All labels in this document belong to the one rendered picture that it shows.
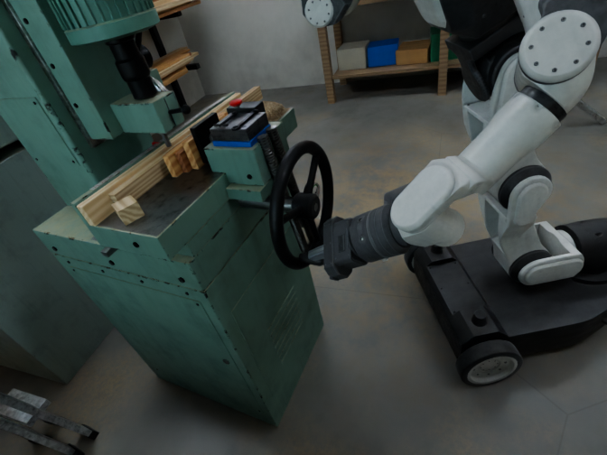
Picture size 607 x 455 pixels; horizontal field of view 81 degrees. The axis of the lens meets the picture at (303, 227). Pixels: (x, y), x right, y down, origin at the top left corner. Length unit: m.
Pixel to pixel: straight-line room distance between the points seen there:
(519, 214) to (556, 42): 0.69
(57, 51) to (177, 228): 0.43
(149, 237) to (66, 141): 0.38
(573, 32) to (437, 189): 0.22
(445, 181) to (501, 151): 0.08
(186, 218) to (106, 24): 0.37
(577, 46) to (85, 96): 0.86
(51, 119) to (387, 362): 1.28
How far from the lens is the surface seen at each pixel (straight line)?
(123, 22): 0.80
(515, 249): 1.35
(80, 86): 0.93
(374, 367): 1.45
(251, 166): 0.78
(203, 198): 0.78
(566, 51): 0.54
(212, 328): 0.96
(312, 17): 1.11
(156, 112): 0.86
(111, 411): 1.74
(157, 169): 0.90
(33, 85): 0.99
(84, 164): 1.03
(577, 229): 1.51
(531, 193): 1.14
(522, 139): 0.55
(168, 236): 0.73
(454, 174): 0.53
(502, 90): 0.96
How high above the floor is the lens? 1.27
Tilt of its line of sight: 38 degrees down
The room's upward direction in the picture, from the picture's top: 14 degrees counter-clockwise
